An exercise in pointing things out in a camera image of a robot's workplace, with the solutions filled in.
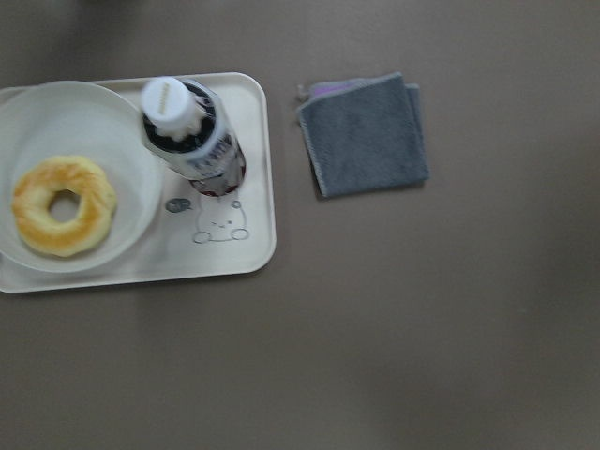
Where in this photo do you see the white round plate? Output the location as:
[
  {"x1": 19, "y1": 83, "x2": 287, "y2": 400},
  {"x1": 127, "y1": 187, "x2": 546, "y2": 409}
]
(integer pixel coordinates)
[{"x1": 1, "y1": 82, "x2": 163, "y2": 273}]

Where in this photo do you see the tea bottle of rack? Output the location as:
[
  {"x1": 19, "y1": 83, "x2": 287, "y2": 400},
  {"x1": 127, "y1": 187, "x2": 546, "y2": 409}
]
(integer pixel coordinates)
[{"x1": 140, "y1": 77, "x2": 247, "y2": 197}]

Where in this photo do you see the folded grey cloth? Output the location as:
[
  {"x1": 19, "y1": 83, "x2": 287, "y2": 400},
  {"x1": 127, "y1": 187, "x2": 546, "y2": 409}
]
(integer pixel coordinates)
[{"x1": 297, "y1": 72, "x2": 430, "y2": 198}]

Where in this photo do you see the cream serving tray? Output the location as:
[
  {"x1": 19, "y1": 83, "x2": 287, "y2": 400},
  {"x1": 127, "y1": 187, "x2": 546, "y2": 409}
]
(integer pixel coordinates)
[{"x1": 1, "y1": 72, "x2": 277, "y2": 293}]

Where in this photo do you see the glazed donut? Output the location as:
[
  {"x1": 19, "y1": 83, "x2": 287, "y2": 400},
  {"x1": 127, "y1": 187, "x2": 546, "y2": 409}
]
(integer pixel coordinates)
[{"x1": 11, "y1": 156, "x2": 117, "y2": 257}]

